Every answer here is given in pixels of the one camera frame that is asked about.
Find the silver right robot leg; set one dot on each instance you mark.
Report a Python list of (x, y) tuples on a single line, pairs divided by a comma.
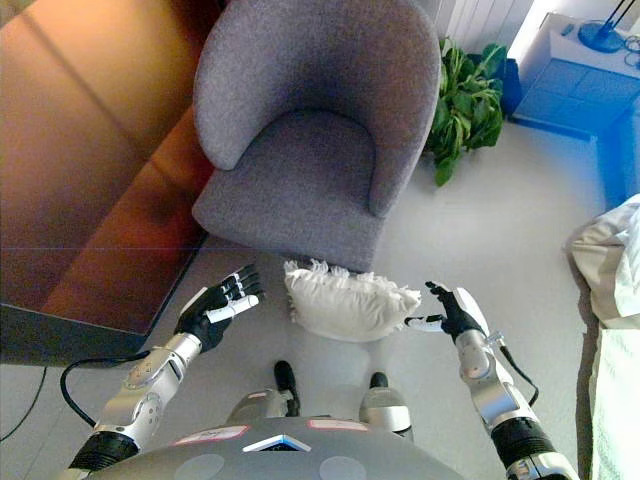
[(386, 402)]

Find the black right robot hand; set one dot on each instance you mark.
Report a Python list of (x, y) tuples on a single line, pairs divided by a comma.
[(452, 310)]

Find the silver robot leg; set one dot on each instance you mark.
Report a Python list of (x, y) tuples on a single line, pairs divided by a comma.
[(386, 402), (267, 395)]

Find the grey fabric armchair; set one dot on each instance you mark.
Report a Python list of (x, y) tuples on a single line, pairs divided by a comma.
[(310, 130)]

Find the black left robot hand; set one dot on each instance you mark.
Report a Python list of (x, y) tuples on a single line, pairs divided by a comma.
[(212, 312)]

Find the brown wooden cabinet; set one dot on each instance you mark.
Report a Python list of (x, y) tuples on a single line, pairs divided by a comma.
[(85, 165)]

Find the white fringed pillow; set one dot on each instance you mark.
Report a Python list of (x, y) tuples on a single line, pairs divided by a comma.
[(345, 305)]

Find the grey robot torso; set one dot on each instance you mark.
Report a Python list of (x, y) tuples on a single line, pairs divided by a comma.
[(280, 450)]

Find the white bed linen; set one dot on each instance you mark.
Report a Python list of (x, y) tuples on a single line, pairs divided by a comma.
[(612, 320)]

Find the green leafy houseplant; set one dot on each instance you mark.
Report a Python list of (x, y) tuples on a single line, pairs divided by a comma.
[(465, 107)]

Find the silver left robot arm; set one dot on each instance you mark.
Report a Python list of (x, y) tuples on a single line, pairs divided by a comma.
[(145, 390)]

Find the white drawer cabinet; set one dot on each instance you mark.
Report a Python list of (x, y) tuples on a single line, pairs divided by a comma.
[(575, 85)]

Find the silver left robot leg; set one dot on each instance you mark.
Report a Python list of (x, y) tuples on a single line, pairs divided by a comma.
[(267, 395)]

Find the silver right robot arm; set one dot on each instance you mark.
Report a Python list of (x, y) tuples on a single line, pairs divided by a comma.
[(505, 400)]

